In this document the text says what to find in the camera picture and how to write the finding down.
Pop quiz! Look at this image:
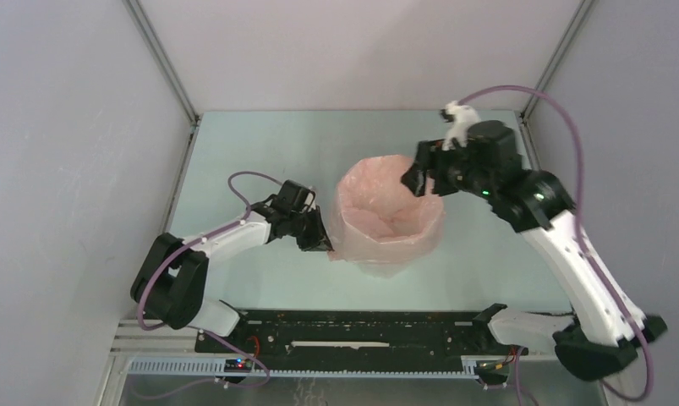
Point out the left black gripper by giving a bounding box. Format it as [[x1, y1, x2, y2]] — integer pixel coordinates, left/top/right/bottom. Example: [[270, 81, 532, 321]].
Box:
[[287, 206, 335, 253]]

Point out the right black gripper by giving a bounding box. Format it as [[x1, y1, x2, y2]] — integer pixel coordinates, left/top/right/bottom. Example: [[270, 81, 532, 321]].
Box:
[[399, 136, 493, 200]]

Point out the pink plastic trash bag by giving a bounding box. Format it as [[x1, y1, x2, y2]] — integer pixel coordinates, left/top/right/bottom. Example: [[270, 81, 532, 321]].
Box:
[[326, 155, 446, 266]]

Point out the white trash bin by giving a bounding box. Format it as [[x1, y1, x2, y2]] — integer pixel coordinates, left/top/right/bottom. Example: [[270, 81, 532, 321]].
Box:
[[352, 258, 417, 278]]

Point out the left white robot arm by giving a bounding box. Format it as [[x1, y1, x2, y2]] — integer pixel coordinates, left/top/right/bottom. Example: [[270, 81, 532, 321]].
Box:
[[130, 180, 333, 353]]

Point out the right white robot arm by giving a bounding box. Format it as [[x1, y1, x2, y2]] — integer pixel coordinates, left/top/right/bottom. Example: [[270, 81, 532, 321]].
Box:
[[401, 120, 667, 381]]

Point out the small circuit board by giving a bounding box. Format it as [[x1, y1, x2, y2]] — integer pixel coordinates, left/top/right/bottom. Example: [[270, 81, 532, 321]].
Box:
[[222, 358, 254, 374]]

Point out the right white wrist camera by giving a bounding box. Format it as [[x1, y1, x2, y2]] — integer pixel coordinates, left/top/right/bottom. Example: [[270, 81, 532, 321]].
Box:
[[440, 101, 480, 151]]

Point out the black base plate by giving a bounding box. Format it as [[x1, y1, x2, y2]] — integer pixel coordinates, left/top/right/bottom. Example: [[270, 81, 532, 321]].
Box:
[[227, 310, 517, 372]]

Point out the white slotted cable duct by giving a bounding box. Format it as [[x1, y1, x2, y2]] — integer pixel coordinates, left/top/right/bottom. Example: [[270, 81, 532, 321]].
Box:
[[127, 357, 479, 380]]

